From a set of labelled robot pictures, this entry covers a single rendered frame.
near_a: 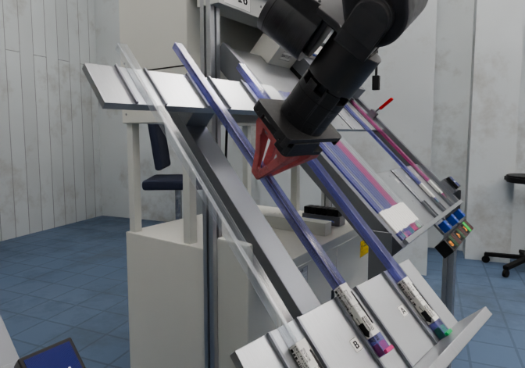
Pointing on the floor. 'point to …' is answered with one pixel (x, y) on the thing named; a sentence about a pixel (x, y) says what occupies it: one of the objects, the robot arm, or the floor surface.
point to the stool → (519, 249)
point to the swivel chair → (160, 151)
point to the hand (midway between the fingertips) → (262, 171)
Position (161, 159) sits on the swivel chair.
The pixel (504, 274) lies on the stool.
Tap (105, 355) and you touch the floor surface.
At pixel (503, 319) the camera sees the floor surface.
